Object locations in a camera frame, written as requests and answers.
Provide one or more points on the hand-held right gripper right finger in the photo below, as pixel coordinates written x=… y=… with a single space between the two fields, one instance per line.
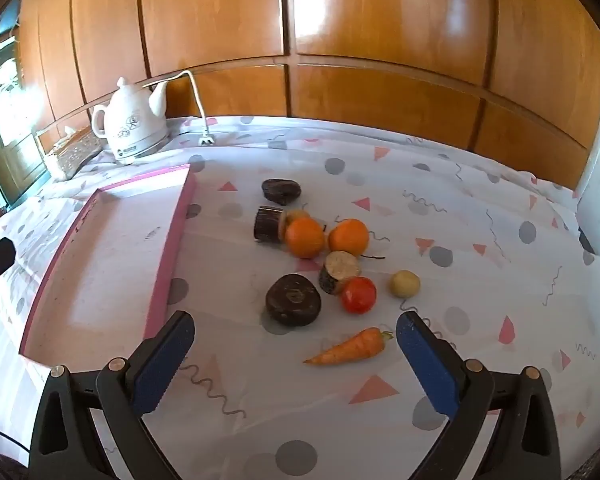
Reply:
x=427 y=360

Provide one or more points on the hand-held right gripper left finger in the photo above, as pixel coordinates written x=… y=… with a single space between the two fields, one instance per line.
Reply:
x=162 y=365

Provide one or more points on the orange carrot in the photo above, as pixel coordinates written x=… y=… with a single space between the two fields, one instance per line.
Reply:
x=350 y=347

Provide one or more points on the yellow potato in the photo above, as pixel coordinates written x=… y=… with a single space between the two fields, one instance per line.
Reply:
x=405 y=283

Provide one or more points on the red tomato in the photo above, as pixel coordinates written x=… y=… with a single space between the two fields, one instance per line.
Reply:
x=358 y=295

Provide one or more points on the pink-rimmed white tray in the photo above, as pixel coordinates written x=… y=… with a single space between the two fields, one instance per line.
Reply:
x=110 y=260

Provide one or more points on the dark cylinder tan-topped fruit piece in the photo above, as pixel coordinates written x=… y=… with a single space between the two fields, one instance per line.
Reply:
x=337 y=267

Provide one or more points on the large dark round fruit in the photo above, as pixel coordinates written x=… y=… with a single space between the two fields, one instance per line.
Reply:
x=293 y=300

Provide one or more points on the orange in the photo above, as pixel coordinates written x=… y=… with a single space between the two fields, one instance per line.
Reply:
x=305 y=238
x=348 y=236

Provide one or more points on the brown round fruit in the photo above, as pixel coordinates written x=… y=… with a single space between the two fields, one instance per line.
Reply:
x=294 y=217

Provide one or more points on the small dark wrinkled fruit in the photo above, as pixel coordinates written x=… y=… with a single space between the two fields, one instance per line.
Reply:
x=281 y=191

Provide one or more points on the woven tissue box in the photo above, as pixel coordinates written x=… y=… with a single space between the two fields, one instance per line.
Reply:
x=72 y=155

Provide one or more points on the window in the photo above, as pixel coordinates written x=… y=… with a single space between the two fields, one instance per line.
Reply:
x=5 y=110

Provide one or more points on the patterned white tablecloth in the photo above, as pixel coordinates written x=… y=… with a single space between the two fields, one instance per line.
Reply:
x=430 y=200

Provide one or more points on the white kettle base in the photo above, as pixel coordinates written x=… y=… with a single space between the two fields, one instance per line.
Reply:
x=140 y=156

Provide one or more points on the white ceramic kettle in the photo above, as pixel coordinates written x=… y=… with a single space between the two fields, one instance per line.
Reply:
x=130 y=120

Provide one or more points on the wooden panelled wardrobe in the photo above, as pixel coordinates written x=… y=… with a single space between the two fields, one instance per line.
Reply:
x=380 y=35

